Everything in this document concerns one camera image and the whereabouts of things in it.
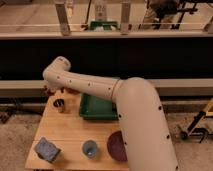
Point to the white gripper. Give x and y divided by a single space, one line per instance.
53 86

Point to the dark grape bunch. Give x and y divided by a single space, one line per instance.
48 91

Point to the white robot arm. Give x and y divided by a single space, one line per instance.
142 121

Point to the purple bowl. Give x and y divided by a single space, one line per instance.
116 148

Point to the small metal cup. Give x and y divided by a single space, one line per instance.
59 104

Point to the green plastic tray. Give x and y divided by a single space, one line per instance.
94 108

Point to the blue sponge block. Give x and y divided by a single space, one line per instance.
46 150

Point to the green background tray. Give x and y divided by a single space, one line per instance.
104 25

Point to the small blue cup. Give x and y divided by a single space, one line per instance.
90 148

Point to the black wheeled stand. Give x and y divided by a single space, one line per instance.
194 130

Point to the brown pot with handle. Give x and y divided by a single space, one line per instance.
71 91

